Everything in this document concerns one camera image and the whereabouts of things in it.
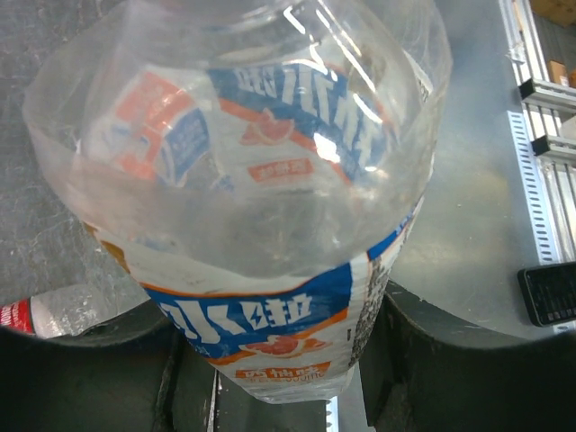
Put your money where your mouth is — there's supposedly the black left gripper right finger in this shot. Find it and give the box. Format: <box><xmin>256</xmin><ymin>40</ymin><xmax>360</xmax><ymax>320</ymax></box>
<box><xmin>359</xmin><ymin>282</ymin><xmax>575</xmax><ymax>431</ymax></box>

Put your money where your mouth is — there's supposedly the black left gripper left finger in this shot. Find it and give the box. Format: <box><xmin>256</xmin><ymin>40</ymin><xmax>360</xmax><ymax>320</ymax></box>
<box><xmin>1</xmin><ymin>302</ymin><xmax>212</xmax><ymax>431</ymax></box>

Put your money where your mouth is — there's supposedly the clear bottle red label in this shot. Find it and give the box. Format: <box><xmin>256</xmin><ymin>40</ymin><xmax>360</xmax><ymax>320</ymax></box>
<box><xmin>1</xmin><ymin>284</ymin><xmax>141</xmax><ymax>339</ymax></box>

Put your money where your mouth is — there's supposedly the clear bottle blue label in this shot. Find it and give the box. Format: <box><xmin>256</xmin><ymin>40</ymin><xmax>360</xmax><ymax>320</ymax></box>
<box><xmin>22</xmin><ymin>1</ymin><xmax>452</xmax><ymax>404</ymax></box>

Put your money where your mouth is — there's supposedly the black device on shelf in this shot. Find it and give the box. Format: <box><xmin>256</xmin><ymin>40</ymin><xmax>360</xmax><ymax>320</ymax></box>
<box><xmin>517</xmin><ymin>262</ymin><xmax>575</xmax><ymax>328</ymax></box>

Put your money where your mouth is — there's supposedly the white slotted cable duct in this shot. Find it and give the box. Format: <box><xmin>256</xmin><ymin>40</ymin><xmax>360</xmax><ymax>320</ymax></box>
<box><xmin>507</xmin><ymin>111</ymin><xmax>560</xmax><ymax>265</ymax></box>

